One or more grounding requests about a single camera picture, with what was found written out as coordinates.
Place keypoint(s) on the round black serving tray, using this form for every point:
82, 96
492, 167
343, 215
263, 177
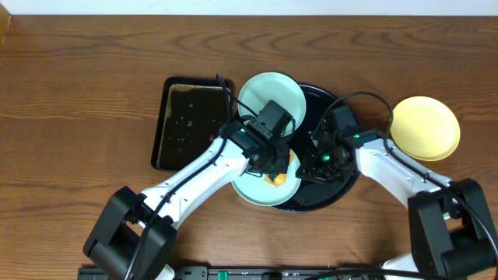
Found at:
312, 196

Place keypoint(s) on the yellow sponge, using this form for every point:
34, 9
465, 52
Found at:
277, 180

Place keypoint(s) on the yellow plate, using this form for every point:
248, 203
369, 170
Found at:
425, 128

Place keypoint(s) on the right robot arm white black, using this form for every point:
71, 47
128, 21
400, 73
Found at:
452, 234

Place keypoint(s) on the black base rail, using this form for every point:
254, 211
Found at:
204, 273

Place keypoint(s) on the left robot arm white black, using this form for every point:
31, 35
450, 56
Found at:
135, 234

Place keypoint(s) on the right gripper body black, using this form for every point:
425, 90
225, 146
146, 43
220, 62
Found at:
325, 167

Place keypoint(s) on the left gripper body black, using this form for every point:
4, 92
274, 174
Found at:
275, 165

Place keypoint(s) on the black rectangular water tray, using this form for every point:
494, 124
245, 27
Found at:
192, 110

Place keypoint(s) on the light blue plate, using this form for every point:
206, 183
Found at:
262, 88
253, 188

